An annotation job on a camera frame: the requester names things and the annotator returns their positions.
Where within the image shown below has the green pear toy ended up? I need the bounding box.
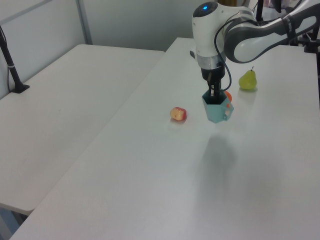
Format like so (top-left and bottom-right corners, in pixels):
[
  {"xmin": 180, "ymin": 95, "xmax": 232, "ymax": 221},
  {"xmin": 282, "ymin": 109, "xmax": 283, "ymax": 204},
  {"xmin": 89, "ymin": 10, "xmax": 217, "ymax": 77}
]
[{"xmin": 238, "ymin": 65, "xmax": 259, "ymax": 92}]

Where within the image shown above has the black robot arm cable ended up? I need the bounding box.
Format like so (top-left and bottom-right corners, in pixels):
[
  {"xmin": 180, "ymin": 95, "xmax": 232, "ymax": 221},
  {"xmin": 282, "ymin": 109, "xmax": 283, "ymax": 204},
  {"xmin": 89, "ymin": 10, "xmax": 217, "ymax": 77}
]
[{"xmin": 213, "ymin": 11, "xmax": 283, "ymax": 91}]

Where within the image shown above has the black camera pole with base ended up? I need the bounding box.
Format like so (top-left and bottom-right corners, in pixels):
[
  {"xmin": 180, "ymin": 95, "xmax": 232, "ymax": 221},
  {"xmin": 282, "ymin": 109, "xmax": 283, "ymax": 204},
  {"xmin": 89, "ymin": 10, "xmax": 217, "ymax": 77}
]
[{"xmin": 0, "ymin": 24, "xmax": 31, "ymax": 94}]

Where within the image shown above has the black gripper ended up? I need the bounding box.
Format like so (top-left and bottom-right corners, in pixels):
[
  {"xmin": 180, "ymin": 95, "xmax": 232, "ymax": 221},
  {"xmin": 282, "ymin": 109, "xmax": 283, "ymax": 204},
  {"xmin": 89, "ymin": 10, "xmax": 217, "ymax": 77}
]
[{"xmin": 200, "ymin": 66, "xmax": 225, "ymax": 104}]

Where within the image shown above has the thin black upright pole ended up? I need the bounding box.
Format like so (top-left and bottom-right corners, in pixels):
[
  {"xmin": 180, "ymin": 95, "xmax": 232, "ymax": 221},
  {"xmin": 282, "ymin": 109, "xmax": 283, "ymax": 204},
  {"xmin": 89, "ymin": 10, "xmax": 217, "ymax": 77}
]
[{"xmin": 254, "ymin": 0, "xmax": 265, "ymax": 21}]

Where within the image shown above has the aluminium partition post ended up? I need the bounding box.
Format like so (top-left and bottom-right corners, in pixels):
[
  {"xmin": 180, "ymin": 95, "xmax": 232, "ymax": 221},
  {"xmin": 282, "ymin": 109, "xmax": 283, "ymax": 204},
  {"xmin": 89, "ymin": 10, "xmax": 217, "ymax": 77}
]
[{"xmin": 75, "ymin": 0, "xmax": 93, "ymax": 46}]

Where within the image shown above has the black strap with print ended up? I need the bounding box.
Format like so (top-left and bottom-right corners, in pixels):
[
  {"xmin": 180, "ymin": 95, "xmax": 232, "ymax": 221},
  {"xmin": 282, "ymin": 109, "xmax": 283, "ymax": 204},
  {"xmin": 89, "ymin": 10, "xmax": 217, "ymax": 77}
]
[{"xmin": 280, "ymin": 14, "xmax": 298, "ymax": 41}]

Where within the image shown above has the white side table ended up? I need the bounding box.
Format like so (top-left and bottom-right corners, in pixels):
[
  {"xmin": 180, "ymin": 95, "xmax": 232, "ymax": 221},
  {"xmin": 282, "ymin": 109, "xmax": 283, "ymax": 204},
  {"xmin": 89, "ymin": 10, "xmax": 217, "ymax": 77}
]
[{"xmin": 0, "ymin": 43, "xmax": 166, "ymax": 216}]

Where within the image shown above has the light blue hexagonal mug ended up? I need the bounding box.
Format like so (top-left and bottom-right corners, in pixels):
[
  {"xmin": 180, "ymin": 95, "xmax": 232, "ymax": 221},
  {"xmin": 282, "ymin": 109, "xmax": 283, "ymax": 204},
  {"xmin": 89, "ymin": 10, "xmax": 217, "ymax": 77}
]
[{"xmin": 201, "ymin": 89, "xmax": 235, "ymax": 124}]

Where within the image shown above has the black clamp stand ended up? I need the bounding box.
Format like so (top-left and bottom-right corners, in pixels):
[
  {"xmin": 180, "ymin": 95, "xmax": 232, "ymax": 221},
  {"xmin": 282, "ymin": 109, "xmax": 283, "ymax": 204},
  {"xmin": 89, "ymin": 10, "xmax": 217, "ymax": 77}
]
[{"xmin": 289, "ymin": 26, "xmax": 320, "ymax": 54}]

